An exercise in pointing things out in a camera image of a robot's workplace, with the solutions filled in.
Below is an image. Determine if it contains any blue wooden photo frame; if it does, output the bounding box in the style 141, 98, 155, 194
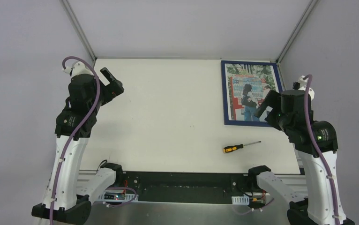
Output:
220, 60, 283, 128

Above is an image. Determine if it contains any black yellow screwdriver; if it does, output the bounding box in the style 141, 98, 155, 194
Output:
223, 141, 261, 154

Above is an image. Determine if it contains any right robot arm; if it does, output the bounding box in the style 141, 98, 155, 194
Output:
247, 75, 353, 225

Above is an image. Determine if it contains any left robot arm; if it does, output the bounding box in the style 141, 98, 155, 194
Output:
31, 57, 124, 225

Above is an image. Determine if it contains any photo of people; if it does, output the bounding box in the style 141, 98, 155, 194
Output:
224, 63, 279, 122

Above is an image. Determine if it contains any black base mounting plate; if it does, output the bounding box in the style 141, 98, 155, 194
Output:
103, 172, 265, 204

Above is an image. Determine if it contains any aluminium rail frame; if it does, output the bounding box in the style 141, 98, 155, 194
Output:
76, 170, 307, 195

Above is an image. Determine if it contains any right white cable duct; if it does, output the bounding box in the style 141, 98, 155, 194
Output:
231, 195, 250, 205

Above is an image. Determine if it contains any white cable duct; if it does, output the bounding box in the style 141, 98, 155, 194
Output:
97, 192, 139, 203
231, 195, 250, 205

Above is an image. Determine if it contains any left white cable duct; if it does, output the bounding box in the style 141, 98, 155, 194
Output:
97, 192, 139, 203

